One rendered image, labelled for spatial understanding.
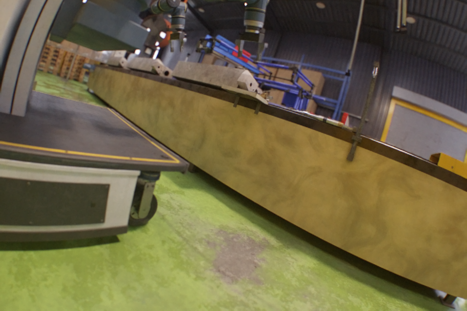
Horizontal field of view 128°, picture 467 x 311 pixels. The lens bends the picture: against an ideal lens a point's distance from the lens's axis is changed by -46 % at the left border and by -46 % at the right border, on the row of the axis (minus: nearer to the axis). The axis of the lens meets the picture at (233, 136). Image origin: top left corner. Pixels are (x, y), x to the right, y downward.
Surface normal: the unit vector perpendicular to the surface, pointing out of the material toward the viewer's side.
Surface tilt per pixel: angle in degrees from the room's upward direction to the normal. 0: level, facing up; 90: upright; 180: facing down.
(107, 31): 90
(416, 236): 90
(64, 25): 90
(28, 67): 90
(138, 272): 0
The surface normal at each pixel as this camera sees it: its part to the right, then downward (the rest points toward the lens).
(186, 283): 0.35, -0.93
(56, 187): 0.76, 0.33
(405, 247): -0.57, -0.15
